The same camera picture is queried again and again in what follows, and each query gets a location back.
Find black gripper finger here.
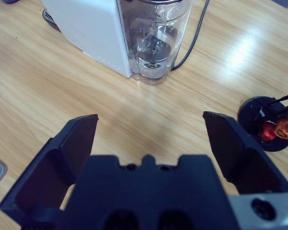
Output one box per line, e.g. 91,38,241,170
0,114,99,226
203,111,288,195

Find white capsule coffee machine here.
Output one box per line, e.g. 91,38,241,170
39,0,132,79

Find orange coffee capsule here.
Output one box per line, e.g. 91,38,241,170
275,116,288,140

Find black capsule holder with rods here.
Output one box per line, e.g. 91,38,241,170
237,90,288,152

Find black coffee machine power cord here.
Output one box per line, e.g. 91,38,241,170
170,0,211,71

